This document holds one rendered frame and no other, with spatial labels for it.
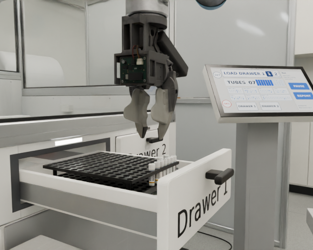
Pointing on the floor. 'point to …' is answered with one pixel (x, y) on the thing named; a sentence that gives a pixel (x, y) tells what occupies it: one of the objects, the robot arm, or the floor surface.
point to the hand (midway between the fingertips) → (153, 131)
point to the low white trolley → (44, 244)
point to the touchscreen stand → (255, 185)
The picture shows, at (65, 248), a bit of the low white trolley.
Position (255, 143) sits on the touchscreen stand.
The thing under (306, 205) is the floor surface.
